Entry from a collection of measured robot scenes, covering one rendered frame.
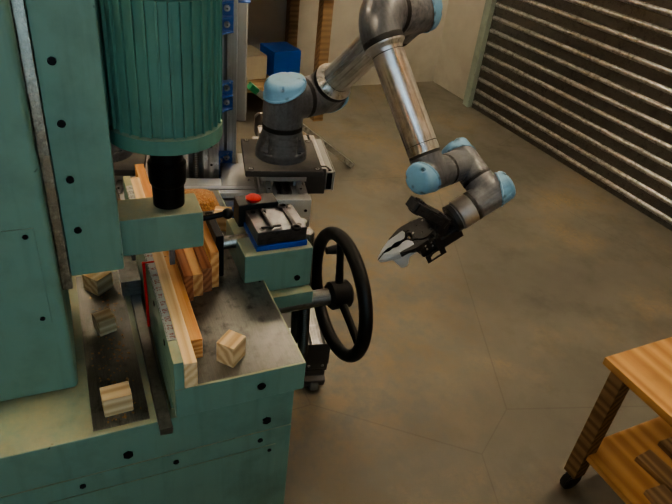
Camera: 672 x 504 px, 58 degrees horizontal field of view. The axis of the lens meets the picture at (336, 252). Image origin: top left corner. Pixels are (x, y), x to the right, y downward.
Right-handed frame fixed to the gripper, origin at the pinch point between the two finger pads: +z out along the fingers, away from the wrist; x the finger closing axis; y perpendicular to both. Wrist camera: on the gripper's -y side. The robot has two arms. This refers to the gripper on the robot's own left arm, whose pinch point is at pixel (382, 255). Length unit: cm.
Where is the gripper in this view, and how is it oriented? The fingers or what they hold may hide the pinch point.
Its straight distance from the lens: 144.6
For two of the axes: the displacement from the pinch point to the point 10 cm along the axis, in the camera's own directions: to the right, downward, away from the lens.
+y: 3.8, 6.6, 6.5
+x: -3.7, -5.3, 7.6
